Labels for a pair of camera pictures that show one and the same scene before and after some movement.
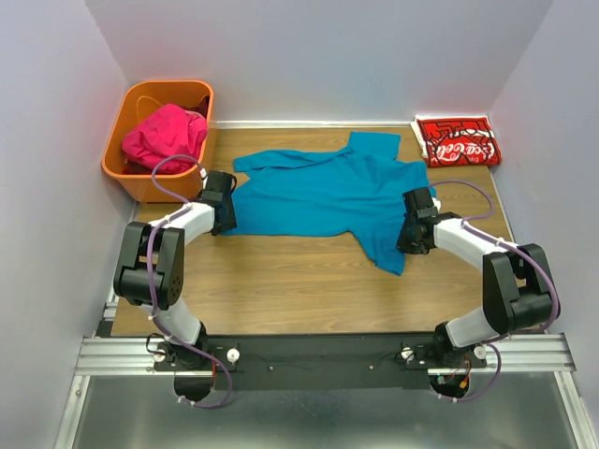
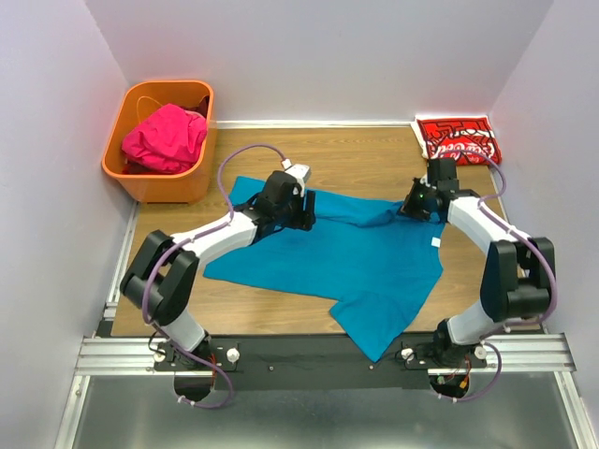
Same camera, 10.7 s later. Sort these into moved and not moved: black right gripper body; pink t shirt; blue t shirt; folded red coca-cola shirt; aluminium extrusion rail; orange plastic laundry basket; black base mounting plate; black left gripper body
Moved: blue t shirt; black left gripper body; black right gripper body
Not moved: orange plastic laundry basket; black base mounting plate; folded red coca-cola shirt; aluminium extrusion rail; pink t shirt
